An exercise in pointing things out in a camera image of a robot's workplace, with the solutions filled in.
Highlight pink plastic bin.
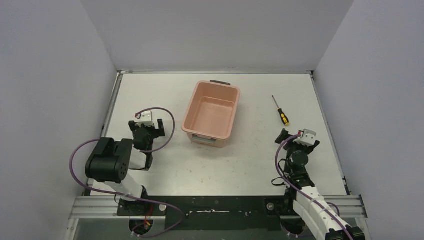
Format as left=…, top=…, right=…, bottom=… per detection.
left=181, top=80, right=241, bottom=148

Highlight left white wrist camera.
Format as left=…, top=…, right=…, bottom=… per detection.
left=135, top=110, right=155, bottom=127

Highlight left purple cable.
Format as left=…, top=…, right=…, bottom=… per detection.
left=68, top=107, right=185, bottom=239

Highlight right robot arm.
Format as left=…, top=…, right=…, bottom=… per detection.
left=274, top=129, right=366, bottom=240

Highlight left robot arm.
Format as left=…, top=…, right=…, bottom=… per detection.
left=85, top=119, right=166, bottom=217

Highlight purple cable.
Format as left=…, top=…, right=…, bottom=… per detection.
left=274, top=133, right=355, bottom=240
left=68, top=107, right=185, bottom=239

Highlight black yellow screwdriver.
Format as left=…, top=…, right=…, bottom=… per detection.
left=271, top=95, right=290, bottom=126

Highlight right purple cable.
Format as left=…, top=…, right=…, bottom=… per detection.
left=274, top=133, right=355, bottom=240

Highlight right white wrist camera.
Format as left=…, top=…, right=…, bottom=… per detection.
left=293, top=129, right=317, bottom=147

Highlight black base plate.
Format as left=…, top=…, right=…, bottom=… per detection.
left=116, top=196, right=306, bottom=234

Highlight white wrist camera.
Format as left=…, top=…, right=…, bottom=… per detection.
left=293, top=129, right=317, bottom=147
left=135, top=110, right=155, bottom=127

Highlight aluminium frame rail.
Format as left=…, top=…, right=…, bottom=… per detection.
left=67, top=194, right=369, bottom=220

